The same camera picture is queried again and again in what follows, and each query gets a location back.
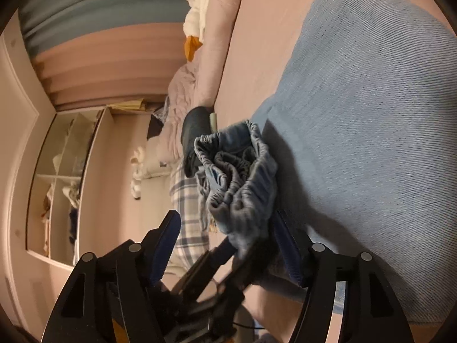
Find yellow papers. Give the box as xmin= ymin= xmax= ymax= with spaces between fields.
xmin=107 ymin=99 xmax=148 ymax=114

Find white glass door cabinet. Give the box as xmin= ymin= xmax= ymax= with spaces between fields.
xmin=25 ymin=105 xmax=115 ymax=269

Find blue knitted blanket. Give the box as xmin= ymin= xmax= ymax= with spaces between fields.
xmin=213 ymin=0 xmax=457 ymax=343

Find small white plush toy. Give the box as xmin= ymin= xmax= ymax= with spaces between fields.
xmin=129 ymin=146 xmax=144 ymax=200

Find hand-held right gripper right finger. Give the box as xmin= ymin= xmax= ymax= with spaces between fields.
xmin=273 ymin=209 xmax=415 ymax=343

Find plaid checked cloth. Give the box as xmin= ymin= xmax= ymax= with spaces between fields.
xmin=167 ymin=166 xmax=215 ymax=276

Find pink curtain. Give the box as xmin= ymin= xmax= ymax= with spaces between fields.
xmin=32 ymin=21 xmax=187 ymax=112

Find dark grey cushion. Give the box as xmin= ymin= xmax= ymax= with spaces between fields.
xmin=180 ymin=106 xmax=215 ymax=178

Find white plush toy orange beak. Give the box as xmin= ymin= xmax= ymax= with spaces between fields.
xmin=176 ymin=0 xmax=215 ymax=62

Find pink quilt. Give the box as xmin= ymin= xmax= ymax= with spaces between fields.
xmin=157 ymin=0 xmax=248 ymax=165

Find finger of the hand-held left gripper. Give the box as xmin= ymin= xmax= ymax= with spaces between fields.
xmin=175 ymin=238 xmax=237 ymax=295
xmin=219 ymin=241 xmax=281 ymax=294

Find blue curtain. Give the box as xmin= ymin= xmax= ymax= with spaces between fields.
xmin=18 ymin=0 xmax=193 ymax=58

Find dark cloth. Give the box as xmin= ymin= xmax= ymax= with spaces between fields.
xmin=147 ymin=104 xmax=169 ymax=141

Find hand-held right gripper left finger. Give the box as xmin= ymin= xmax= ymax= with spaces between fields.
xmin=42 ymin=210 xmax=182 ymax=343

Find light blue denim pants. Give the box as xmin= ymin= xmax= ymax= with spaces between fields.
xmin=194 ymin=0 xmax=457 ymax=329

